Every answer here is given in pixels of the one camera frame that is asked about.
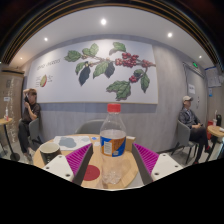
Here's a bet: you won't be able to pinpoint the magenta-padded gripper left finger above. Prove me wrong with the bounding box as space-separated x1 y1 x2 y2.
41 142 95 187

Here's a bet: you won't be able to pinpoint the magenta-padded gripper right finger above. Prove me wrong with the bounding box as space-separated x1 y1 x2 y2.
130 142 184 186

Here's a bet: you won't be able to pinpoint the clear red-capped drink bottle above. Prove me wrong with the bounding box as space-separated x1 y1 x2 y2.
99 103 128 186

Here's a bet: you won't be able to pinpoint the black mug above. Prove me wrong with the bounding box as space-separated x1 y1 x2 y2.
39 142 63 167

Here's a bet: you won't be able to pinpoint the white printed paper sheet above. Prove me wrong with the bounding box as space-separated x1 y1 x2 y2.
53 134 93 152

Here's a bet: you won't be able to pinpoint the flat round red coaster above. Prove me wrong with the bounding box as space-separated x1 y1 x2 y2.
83 164 101 182

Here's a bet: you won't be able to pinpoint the grey chair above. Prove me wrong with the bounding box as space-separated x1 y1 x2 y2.
28 118 44 151
171 119 198 165
74 119 106 135

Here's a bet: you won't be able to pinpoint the person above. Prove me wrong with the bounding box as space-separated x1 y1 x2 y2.
18 88 42 164
178 95 214 164

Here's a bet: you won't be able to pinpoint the small bottle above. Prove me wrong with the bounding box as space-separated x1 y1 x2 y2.
3 106 10 122

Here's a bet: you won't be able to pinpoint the ceiling spotlights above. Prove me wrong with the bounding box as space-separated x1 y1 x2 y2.
18 18 204 61

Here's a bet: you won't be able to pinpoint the white wall notice sheet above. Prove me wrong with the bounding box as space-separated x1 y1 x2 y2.
187 83 197 95

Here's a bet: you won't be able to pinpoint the coffee plant wall mural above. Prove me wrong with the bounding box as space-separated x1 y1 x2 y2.
26 39 159 105

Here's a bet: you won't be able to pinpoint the wooden wall panel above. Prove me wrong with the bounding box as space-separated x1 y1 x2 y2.
0 69 25 144

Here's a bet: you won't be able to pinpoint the wall notice board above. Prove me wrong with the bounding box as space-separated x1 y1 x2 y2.
204 65 223 88

